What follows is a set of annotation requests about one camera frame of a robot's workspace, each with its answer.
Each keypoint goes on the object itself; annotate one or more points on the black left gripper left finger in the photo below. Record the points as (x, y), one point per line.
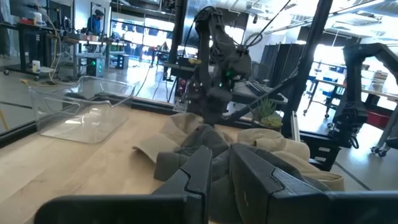
(174, 208)

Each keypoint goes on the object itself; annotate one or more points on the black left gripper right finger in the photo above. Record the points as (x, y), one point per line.
(280, 205)

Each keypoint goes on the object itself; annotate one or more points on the dark grey cap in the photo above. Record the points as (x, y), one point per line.
(222, 193)
(199, 140)

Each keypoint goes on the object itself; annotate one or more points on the beige cap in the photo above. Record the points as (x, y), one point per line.
(267, 140)
(174, 130)
(311, 174)

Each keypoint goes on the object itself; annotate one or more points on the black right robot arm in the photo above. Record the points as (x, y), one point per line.
(214, 46)

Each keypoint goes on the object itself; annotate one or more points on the black background robot arm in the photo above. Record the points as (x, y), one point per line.
(354, 93)

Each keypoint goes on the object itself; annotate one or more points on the green spiky succulent plant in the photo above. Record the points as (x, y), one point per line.
(264, 109)

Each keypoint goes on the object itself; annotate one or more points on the yellow-green rosette succulent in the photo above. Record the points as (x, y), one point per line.
(272, 121)

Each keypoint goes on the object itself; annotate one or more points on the black divider panels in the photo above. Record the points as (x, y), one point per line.
(280, 62)

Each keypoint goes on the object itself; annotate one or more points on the clear plastic bin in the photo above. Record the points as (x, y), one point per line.
(87, 124)

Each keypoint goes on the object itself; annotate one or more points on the computer tower with lights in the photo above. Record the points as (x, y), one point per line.
(95, 67)

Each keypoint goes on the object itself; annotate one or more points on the red storage bin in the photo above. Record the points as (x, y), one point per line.
(377, 119)

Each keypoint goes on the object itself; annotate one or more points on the person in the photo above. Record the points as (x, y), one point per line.
(94, 23)

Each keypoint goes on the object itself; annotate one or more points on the white bottle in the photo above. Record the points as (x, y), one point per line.
(36, 66)

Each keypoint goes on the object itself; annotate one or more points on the white jug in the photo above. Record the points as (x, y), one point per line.
(37, 18)

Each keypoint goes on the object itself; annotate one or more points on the black workbench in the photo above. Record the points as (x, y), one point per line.
(21, 46)

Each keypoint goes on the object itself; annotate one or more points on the black diagonal frame brace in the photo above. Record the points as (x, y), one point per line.
(264, 96)

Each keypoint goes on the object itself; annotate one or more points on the black frame post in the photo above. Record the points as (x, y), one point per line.
(178, 31)
(308, 62)

